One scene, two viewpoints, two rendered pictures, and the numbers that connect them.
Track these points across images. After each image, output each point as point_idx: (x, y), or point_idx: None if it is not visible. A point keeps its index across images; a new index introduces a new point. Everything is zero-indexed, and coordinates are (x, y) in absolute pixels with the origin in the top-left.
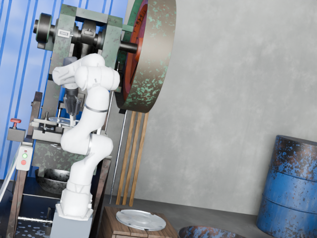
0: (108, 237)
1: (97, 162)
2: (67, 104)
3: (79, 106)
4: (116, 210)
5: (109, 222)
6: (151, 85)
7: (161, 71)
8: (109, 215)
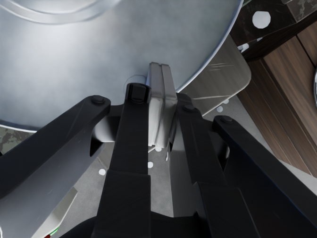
0: (308, 156)
1: None
2: (53, 186)
3: (309, 191)
4: (299, 60)
5: (311, 141)
6: None
7: None
8: (302, 114)
